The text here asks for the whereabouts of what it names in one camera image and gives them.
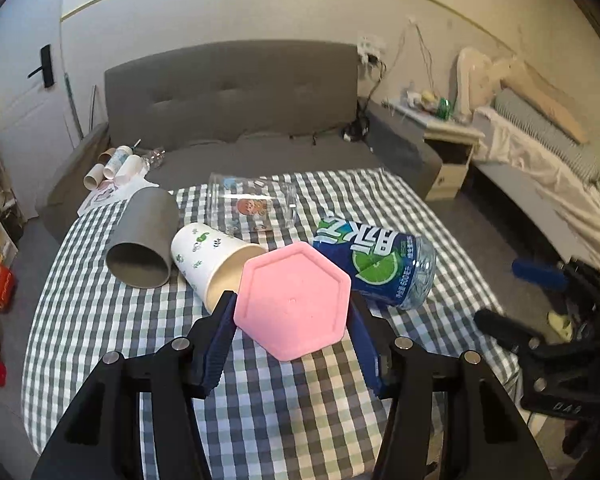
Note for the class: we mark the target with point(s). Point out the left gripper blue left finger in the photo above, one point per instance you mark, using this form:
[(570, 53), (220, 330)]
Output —
[(211, 338)]

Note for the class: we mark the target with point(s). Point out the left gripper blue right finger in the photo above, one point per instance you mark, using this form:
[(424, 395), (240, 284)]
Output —
[(372, 340)]

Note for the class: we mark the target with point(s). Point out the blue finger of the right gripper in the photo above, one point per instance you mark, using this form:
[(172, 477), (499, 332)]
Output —
[(547, 277), (508, 333)]

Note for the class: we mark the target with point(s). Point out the pink hexagonal cup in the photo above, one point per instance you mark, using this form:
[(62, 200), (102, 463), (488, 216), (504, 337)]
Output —
[(293, 301)]

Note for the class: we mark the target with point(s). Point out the white paper cup green print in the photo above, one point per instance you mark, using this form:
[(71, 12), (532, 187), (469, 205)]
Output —
[(211, 261)]

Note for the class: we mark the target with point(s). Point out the grey cylindrical cup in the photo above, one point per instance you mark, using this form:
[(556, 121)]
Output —
[(138, 252)]

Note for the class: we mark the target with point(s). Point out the clear plastic cup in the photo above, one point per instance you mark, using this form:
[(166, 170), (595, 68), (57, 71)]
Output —
[(235, 205)]

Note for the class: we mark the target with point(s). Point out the white paper cup on sofa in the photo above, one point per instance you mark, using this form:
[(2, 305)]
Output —
[(94, 177)]

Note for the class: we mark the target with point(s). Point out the white printed cup on sofa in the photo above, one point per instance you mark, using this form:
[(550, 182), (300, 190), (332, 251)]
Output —
[(117, 157)]

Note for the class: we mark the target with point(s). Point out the blue plastic water bottle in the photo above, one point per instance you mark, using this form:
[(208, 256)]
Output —
[(389, 266)]

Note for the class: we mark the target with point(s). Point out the checkered tablecloth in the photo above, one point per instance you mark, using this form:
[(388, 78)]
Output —
[(281, 410)]

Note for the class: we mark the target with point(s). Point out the striped grey pillow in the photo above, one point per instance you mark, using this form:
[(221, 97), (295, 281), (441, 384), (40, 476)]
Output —
[(580, 158)]

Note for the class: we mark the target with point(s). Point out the bed with white sheets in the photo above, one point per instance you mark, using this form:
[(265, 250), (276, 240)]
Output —
[(564, 208)]

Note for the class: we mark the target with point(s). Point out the cream bedside table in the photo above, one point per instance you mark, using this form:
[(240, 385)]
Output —
[(454, 145)]

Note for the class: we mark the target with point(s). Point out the white paper sheet on sofa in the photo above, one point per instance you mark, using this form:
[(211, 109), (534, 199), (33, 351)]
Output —
[(109, 193)]

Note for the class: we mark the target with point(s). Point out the empty clear bottle on sofa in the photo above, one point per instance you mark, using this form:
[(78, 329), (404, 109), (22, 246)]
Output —
[(153, 159)]

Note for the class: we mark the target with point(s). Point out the green bottle on nightstand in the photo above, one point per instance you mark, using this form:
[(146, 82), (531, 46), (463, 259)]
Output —
[(444, 109)]

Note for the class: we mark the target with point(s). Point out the grey fabric sofa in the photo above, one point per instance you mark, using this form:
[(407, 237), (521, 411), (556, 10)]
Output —
[(254, 108)]

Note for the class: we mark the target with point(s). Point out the white door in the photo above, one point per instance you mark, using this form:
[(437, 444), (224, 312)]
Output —
[(36, 128)]

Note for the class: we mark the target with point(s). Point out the white wall socket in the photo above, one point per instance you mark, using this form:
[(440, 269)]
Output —
[(371, 48)]

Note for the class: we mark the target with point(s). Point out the black door handle lock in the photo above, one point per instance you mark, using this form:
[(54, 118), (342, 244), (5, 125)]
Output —
[(45, 68)]

